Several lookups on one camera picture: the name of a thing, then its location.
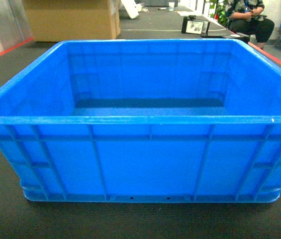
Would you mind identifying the black framed picture device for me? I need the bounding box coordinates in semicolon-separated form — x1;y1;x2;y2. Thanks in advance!
181;15;210;35

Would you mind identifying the white foam board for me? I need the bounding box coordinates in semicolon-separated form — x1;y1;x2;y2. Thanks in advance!
121;0;139;19

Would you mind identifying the white paper cup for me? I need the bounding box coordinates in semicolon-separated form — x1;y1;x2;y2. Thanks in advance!
168;2;175;11

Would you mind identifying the large brown cardboard box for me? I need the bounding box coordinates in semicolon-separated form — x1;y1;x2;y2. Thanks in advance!
22;0;121;42

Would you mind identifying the large blue plastic crate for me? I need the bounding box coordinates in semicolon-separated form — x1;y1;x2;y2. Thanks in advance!
0;39;281;203

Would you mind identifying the seated person in black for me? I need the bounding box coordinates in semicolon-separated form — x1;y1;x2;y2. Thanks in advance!
224;0;275;49

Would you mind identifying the green potted plant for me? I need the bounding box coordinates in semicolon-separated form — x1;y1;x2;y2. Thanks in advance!
208;0;228;26

